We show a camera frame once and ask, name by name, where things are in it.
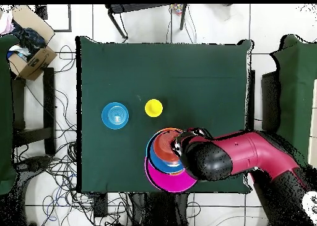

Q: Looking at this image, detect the small red bowl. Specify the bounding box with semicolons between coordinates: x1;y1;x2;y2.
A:
152;131;183;163

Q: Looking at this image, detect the large blue bowl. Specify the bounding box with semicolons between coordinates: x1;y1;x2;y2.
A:
145;128;186;175

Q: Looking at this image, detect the large pink bowl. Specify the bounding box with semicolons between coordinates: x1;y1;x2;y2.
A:
144;155;199;194

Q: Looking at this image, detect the yellow cup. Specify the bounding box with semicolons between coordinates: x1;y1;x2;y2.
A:
144;98;163;118

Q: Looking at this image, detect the small teal blue bowl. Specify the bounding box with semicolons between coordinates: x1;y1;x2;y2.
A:
101;102;129;130

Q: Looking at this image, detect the dark green table cloth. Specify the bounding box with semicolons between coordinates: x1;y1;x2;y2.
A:
75;35;253;194

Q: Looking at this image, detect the black power box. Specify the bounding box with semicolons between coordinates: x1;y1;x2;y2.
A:
93;192;108;218

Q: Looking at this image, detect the green covered table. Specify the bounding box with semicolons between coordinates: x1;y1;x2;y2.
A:
269;35;317;167
0;35;19;196

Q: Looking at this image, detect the colourful small item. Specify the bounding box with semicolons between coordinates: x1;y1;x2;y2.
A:
170;3;184;16

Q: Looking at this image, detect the cardboard box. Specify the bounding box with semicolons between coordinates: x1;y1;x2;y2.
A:
8;4;58;81

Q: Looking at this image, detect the dark blue cloth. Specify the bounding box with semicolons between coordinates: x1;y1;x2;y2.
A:
11;21;46;61

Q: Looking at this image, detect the pink cloth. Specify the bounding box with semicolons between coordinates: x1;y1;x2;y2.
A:
0;11;14;36

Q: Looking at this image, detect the black cable tangle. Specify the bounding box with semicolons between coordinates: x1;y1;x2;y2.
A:
12;45;134;226

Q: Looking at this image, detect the black bench frame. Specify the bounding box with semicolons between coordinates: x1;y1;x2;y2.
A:
11;67;56;156

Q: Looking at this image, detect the blue cable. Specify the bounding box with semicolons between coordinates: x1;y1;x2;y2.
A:
41;173;75;223

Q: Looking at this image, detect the black stool frame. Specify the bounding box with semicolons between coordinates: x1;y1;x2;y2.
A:
105;3;188;41

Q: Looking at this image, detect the black pedestal leg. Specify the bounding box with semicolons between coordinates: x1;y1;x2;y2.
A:
14;155;53;185

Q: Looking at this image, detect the thin black square frame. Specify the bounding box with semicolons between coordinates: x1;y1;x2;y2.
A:
35;4;72;33

